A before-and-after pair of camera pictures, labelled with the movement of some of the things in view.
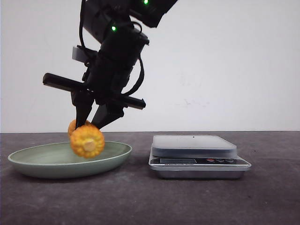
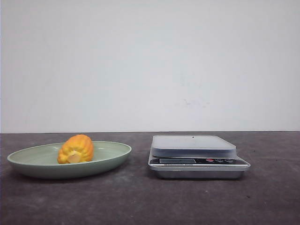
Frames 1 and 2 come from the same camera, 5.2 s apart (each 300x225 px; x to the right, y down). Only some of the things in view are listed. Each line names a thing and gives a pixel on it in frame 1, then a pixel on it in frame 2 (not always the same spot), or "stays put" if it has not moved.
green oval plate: [60, 161] stays put
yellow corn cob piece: [87, 141] -> [78, 149]
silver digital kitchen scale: [196, 157] stays put
